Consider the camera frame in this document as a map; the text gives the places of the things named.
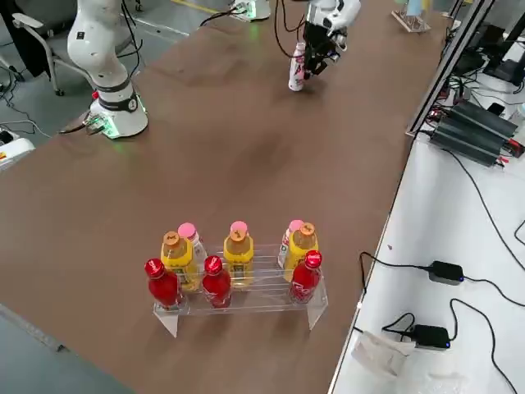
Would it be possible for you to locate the black power adapter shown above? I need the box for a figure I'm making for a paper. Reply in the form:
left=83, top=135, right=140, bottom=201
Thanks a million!
left=428, top=260, right=464, bottom=285
left=409, top=323, right=451, bottom=351

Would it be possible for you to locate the black finned power supply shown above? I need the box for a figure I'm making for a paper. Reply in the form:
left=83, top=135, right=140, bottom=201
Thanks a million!
left=429, top=117, right=508, bottom=167
left=449, top=100, right=520, bottom=140

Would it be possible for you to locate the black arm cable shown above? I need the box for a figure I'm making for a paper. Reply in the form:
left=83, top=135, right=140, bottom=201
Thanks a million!
left=272, top=0, right=307, bottom=57

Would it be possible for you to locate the clear acrylic bottle shelf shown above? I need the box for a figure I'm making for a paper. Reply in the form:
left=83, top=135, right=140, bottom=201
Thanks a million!
left=153, top=241, right=329, bottom=338

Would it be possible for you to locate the clear plastic bag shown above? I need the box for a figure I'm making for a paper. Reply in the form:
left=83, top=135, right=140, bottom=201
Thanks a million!
left=351, top=331, right=416, bottom=378

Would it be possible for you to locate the white drink bottle pink label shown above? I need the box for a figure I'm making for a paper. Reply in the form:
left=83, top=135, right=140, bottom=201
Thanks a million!
left=288, top=42, right=308, bottom=93

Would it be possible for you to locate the yellow juice bottle orange cap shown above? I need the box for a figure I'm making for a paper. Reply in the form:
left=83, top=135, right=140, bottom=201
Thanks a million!
left=282, top=222, right=320, bottom=272
left=160, top=231, right=198, bottom=293
left=223, top=229, right=255, bottom=288

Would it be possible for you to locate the black computer monitor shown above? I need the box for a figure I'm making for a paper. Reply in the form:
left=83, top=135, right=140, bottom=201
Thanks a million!
left=482, top=0, right=525, bottom=86

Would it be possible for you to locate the aluminium frame post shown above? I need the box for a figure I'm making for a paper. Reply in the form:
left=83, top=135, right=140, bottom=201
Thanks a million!
left=404, top=0, right=492, bottom=139

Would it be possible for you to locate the white wire cup rack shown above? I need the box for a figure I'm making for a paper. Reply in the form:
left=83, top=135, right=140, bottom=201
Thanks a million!
left=391, top=0, right=431, bottom=33

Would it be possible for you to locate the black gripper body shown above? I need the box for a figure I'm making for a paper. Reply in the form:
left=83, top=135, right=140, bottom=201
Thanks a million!
left=314, top=40, right=342, bottom=63
left=304, top=22, right=330, bottom=45

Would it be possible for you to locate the black adapter cable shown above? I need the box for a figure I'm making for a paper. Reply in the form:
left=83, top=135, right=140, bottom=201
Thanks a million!
left=461, top=277, right=525, bottom=307
left=449, top=298, right=520, bottom=394
left=359, top=250, right=432, bottom=295

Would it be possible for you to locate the red cola bottle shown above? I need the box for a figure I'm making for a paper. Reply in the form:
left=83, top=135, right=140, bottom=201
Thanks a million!
left=202, top=254, right=233, bottom=309
left=144, top=258, right=185, bottom=309
left=290, top=249, right=323, bottom=305

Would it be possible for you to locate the black power supply cable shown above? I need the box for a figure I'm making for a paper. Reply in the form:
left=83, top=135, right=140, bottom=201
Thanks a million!
left=441, top=147, right=525, bottom=284

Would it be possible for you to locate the black base cable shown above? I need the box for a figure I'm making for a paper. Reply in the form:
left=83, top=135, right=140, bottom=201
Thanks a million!
left=199, top=7, right=243, bottom=28

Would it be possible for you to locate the grey office chair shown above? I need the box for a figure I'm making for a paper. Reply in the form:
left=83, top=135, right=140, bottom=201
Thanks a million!
left=0, top=0, right=92, bottom=98

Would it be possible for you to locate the white machine housing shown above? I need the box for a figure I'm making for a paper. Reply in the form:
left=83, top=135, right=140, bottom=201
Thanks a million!
left=0, top=129, right=36, bottom=172

